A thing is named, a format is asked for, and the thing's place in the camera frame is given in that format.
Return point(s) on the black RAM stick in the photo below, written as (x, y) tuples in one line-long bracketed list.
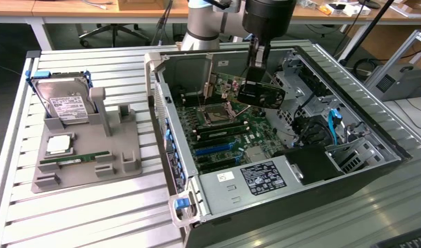
[(224, 131)]

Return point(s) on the metal socket cover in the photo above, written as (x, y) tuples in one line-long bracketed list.
[(237, 108)]

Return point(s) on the grey parts rack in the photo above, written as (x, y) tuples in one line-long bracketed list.
[(89, 144)]

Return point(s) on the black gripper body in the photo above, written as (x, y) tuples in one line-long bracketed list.
[(268, 20)]

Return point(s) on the silver disk bay cage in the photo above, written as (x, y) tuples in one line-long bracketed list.
[(313, 108)]

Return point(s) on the white small box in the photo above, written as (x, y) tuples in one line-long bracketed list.
[(354, 10)]

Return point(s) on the black expansion slot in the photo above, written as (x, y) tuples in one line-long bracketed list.
[(209, 143)]

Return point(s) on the thin locking lever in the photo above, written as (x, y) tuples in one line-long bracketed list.
[(198, 103)]

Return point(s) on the green motherboard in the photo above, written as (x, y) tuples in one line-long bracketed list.
[(258, 129)]

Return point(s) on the green RAM stick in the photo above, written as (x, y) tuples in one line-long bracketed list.
[(78, 157)]

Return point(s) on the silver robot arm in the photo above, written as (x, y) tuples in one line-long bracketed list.
[(200, 25)]

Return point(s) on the silver chipset heatsink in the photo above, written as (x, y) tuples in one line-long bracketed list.
[(256, 153)]

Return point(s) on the black plastic shroud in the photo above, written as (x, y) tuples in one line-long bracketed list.
[(309, 165)]

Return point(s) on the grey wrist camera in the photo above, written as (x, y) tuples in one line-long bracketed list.
[(232, 6)]

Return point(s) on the blue case latch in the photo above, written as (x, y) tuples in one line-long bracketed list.
[(181, 203)]

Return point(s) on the black open PC case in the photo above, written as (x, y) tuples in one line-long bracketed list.
[(182, 69)]

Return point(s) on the silver CPU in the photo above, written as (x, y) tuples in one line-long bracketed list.
[(58, 144)]

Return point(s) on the grey computer tower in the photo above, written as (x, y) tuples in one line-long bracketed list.
[(402, 85)]

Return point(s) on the black stand pole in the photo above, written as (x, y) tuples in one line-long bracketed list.
[(368, 28)]

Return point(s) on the blue expansion slot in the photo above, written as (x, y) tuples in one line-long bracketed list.
[(213, 149)]

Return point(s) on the hard disk blue caddy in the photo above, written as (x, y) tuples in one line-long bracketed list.
[(65, 90)]

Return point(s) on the black graphics card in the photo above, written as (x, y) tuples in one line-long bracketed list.
[(265, 96)]

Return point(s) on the silver power supply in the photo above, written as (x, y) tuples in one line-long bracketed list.
[(224, 193)]

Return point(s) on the aluminium profile frame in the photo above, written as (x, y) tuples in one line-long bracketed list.
[(402, 49)]

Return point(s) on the CPU socket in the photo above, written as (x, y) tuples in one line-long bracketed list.
[(214, 116)]

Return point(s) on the black office chair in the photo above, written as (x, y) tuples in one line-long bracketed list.
[(114, 29)]

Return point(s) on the cardboard box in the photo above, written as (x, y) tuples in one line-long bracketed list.
[(144, 4)]

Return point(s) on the wooden desk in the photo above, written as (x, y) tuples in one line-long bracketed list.
[(9, 11)]

